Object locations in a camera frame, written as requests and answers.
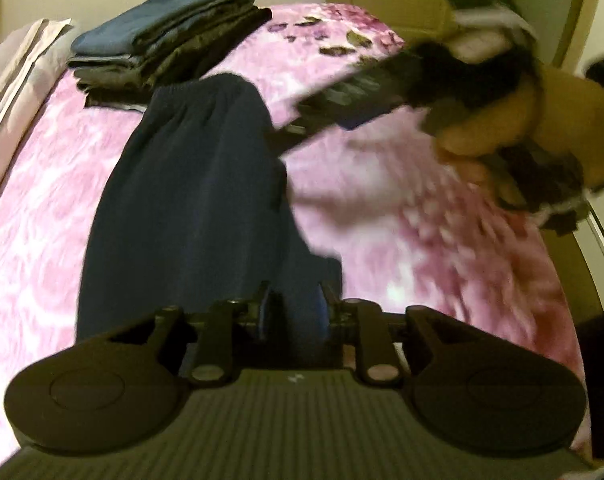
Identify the person's right hand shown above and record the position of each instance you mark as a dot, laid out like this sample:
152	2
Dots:
563	115

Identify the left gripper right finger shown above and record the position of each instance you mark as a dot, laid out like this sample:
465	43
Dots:
356	343

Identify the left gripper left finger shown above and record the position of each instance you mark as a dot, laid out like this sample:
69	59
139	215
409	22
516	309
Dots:
211	347

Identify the pink rose bed sheet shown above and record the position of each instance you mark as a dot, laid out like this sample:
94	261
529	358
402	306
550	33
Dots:
406	230

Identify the dark navy fleece pants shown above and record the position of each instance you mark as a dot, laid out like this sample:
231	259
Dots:
196	211

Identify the stack of folded clothes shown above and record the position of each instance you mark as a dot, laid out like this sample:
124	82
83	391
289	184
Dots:
120	63

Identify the beige folded blanket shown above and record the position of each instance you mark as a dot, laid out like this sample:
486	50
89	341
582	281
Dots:
32	59

